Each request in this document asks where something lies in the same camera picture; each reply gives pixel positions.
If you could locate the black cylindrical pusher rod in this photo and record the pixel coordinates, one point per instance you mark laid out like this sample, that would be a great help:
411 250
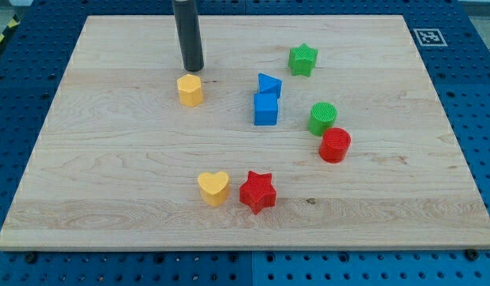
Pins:
187 24

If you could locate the yellow hexagon block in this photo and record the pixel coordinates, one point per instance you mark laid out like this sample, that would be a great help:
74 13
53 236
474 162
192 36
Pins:
190 90

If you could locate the blue triangle block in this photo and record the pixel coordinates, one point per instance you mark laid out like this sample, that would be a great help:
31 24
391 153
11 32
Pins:
269 84

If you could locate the blue cube block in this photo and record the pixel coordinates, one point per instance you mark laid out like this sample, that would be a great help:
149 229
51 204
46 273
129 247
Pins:
265 109

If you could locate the green star block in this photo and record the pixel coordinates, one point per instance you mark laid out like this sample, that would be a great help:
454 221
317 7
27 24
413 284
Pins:
302 60

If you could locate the wooden board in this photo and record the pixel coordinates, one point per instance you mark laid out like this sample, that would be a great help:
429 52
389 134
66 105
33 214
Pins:
116 163

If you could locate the green cylinder block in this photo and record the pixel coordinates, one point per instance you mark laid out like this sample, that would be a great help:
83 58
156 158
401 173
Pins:
322 117

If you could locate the yellow heart block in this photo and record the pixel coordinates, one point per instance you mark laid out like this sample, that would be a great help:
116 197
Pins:
214 187

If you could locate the red star block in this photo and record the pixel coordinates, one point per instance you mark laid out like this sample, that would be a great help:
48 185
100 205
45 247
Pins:
257 192

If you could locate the red cylinder block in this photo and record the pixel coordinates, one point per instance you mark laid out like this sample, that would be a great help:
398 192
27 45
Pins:
334 145

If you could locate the white fiducial marker tag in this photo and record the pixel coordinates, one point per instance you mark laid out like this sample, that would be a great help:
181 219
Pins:
429 37

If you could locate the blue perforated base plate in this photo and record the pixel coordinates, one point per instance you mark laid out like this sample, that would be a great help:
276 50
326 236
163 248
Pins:
35 56

